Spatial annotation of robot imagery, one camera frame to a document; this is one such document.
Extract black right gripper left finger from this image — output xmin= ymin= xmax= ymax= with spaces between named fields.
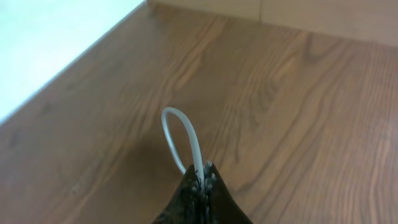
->
xmin=152 ymin=165 xmax=202 ymax=224

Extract white USB cable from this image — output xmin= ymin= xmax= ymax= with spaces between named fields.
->
xmin=160 ymin=106 xmax=205 ymax=184

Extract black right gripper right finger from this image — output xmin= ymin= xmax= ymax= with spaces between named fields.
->
xmin=204 ymin=161 xmax=252 ymax=224

